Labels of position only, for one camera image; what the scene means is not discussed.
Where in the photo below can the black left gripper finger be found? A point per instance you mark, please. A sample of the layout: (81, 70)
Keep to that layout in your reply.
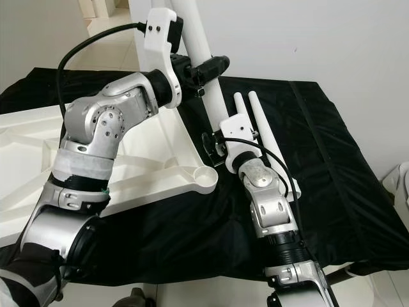
(214, 66)

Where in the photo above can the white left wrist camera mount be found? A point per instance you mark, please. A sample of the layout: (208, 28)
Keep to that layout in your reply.
(163, 29)

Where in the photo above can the black tablecloth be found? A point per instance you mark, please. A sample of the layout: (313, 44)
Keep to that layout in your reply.
(345, 211)

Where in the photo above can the white plastic table top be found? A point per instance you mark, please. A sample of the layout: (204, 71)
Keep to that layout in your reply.
(166, 173)

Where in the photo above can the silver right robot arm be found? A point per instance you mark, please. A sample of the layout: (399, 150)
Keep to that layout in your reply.
(268, 211)

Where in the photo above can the grey robot foot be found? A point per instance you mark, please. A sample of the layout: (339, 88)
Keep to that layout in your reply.
(139, 299)

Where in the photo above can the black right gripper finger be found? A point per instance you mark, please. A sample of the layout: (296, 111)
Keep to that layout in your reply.
(209, 150)

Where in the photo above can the white plastic table leg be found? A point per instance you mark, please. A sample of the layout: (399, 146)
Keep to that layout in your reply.
(259, 115)
(208, 115)
(238, 105)

